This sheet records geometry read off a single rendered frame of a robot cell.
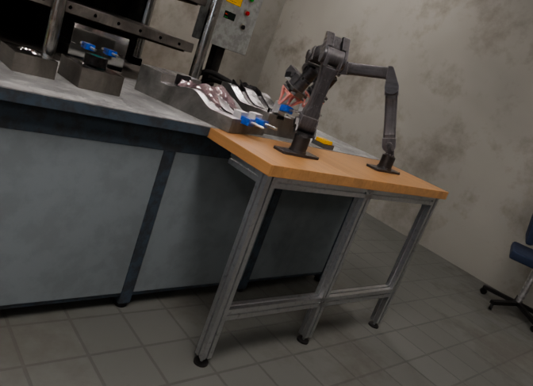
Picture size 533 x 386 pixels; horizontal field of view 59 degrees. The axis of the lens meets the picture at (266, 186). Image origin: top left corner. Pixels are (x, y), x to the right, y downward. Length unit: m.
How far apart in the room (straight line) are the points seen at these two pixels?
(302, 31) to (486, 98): 2.49
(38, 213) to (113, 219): 0.26
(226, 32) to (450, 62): 2.50
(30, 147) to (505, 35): 3.92
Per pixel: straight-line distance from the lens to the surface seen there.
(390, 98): 2.24
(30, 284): 1.79
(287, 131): 2.11
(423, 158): 4.66
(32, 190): 1.61
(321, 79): 1.77
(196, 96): 1.84
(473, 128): 4.51
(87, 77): 1.71
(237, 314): 1.78
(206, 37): 2.63
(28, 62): 1.69
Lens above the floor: 1.09
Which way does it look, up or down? 14 degrees down
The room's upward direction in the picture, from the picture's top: 20 degrees clockwise
